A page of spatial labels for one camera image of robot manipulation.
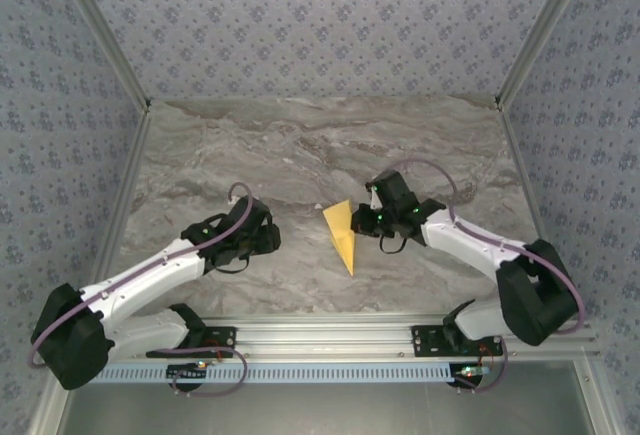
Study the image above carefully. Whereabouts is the yellow square paper sheet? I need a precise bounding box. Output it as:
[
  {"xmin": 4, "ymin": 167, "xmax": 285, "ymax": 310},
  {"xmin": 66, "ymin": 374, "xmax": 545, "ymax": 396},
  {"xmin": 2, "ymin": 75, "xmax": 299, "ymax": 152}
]
[{"xmin": 322, "ymin": 199, "xmax": 357, "ymax": 277}]

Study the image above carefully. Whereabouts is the black controller board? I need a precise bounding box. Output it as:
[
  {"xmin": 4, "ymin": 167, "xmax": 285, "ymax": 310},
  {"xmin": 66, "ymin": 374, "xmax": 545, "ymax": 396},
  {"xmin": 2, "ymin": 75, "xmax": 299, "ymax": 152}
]
[
  {"xmin": 166, "ymin": 362, "xmax": 207, "ymax": 387},
  {"xmin": 451, "ymin": 362, "xmax": 494, "ymax": 389}
]

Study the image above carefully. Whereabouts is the grey metal tray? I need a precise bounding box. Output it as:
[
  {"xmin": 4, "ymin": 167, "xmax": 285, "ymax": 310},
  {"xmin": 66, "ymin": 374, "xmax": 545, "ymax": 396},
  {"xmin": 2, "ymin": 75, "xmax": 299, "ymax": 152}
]
[{"xmin": 52, "ymin": 359, "xmax": 606, "ymax": 435}]

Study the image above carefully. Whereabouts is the thin black left gripper cable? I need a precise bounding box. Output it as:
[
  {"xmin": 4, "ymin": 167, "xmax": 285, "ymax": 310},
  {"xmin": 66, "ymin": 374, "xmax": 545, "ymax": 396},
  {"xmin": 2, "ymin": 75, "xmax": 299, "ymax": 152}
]
[{"xmin": 208, "ymin": 253, "xmax": 252, "ymax": 277}]

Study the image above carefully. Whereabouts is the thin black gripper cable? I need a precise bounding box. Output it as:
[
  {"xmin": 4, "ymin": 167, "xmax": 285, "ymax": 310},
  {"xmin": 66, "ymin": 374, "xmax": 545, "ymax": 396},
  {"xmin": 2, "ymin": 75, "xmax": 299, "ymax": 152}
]
[
  {"xmin": 208, "ymin": 253, "xmax": 252, "ymax": 277},
  {"xmin": 378, "ymin": 233, "xmax": 408, "ymax": 256}
]

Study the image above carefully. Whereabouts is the thin black right gripper cable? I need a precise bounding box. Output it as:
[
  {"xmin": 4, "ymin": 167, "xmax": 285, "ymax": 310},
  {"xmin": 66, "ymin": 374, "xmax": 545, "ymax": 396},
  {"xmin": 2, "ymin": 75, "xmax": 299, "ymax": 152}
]
[{"xmin": 378, "ymin": 233, "xmax": 408, "ymax": 256}]

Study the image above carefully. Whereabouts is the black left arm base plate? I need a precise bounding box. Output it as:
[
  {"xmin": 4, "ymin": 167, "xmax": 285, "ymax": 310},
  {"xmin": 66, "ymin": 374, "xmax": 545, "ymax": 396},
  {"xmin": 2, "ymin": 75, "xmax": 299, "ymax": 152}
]
[{"xmin": 145, "ymin": 327, "xmax": 237, "ymax": 359}]

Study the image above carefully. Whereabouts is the aluminium cross rail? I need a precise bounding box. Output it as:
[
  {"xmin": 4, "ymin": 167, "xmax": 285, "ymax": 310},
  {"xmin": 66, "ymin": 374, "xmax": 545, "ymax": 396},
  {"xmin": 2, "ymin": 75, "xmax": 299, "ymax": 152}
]
[{"xmin": 99, "ymin": 318, "xmax": 601, "ymax": 360}]

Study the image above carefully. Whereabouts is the aluminium table side rail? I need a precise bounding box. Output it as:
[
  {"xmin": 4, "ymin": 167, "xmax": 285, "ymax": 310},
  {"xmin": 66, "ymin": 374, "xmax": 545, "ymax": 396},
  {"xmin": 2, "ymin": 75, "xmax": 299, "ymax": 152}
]
[
  {"xmin": 76, "ymin": 103, "xmax": 154, "ymax": 325},
  {"xmin": 497, "ymin": 104, "xmax": 575, "ymax": 321}
]

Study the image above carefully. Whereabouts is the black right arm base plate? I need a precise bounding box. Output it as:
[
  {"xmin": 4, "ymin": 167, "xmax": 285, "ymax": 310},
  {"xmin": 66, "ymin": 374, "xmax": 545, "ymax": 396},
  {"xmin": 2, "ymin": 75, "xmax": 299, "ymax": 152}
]
[{"xmin": 409, "ymin": 324, "xmax": 504, "ymax": 359}]

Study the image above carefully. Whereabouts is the pale blue slotted cable duct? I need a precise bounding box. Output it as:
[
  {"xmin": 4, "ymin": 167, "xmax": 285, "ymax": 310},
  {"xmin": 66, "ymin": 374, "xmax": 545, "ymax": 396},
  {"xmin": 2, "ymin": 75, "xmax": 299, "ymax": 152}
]
[{"xmin": 94, "ymin": 362, "xmax": 481, "ymax": 385}]

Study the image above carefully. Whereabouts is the aluminium frame post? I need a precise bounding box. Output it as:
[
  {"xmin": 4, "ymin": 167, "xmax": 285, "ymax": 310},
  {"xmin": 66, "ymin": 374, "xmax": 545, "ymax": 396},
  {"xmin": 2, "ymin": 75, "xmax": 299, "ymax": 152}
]
[
  {"xmin": 47, "ymin": 0, "xmax": 152, "ymax": 112},
  {"xmin": 494, "ymin": 0, "xmax": 599, "ymax": 110}
]

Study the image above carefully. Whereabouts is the aluminium tray side rail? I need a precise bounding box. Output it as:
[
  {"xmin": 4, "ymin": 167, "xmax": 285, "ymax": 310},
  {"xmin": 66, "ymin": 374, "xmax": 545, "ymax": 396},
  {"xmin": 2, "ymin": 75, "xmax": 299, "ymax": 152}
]
[
  {"xmin": 574, "ymin": 349, "xmax": 619, "ymax": 435},
  {"xmin": 29, "ymin": 354, "xmax": 76, "ymax": 435}
]

